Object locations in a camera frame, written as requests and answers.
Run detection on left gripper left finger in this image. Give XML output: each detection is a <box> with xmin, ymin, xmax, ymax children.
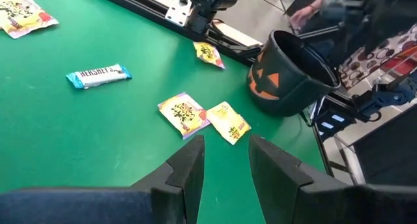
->
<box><xmin>0</xmin><ymin>134</ymin><xmax>206</xmax><ymax>224</ymax></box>

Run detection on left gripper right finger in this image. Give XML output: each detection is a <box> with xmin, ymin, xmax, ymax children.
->
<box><xmin>248</xmin><ymin>134</ymin><xmax>417</xmax><ymax>224</ymax></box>

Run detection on green table mat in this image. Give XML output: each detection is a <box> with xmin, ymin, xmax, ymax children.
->
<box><xmin>0</xmin><ymin>0</ymin><xmax>326</xmax><ymax>224</ymax></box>

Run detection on black cabinet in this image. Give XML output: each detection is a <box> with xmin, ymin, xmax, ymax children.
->
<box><xmin>353</xmin><ymin>105</ymin><xmax>417</xmax><ymax>188</ymax></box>

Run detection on black box white labels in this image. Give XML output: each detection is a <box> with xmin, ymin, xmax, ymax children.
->
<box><xmin>311</xmin><ymin>100</ymin><xmax>358</xmax><ymax>142</ymax></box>

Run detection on black pumpkin face bucket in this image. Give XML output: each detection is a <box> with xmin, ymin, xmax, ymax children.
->
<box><xmin>246</xmin><ymin>29</ymin><xmax>342</xmax><ymax>117</ymax></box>

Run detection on yellow Sour Patch Kids packet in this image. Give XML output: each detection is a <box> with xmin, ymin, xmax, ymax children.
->
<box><xmin>206</xmin><ymin>101</ymin><xmax>252</xmax><ymax>146</ymax></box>
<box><xmin>0</xmin><ymin>0</ymin><xmax>60</xmax><ymax>40</ymax></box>
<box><xmin>157</xmin><ymin>92</ymin><xmax>212</xmax><ymax>140</ymax></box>
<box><xmin>192</xmin><ymin>41</ymin><xmax>226</xmax><ymax>70</ymax></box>

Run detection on dark blue metal clamp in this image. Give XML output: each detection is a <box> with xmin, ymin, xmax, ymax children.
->
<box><xmin>351</xmin><ymin>72</ymin><xmax>417</xmax><ymax>122</ymax></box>

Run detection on white blue Hershey's bar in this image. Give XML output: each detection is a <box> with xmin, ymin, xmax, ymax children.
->
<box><xmin>65</xmin><ymin>63</ymin><xmax>134</xmax><ymax>90</ymax></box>

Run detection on circle patterned cloth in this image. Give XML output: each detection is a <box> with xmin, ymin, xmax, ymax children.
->
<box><xmin>337</xmin><ymin>23</ymin><xmax>417</xmax><ymax>90</ymax></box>

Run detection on person's hand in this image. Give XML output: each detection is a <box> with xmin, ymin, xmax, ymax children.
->
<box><xmin>289</xmin><ymin>4</ymin><xmax>322</xmax><ymax>26</ymax></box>

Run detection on person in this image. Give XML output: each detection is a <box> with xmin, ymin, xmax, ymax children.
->
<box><xmin>319</xmin><ymin>0</ymin><xmax>417</xmax><ymax>55</ymax></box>

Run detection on black table edge frame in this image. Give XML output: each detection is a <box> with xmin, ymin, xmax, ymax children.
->
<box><xmin>86</xmin><ymin>0</ymin><xmax>369</xmax><ymax>186</ymax></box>

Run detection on white arm base bracket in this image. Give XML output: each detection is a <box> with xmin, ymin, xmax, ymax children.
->
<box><xmin>164</xmin><ymin>0</ymin><xmax>193</xmax><ymax>28</ymax></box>

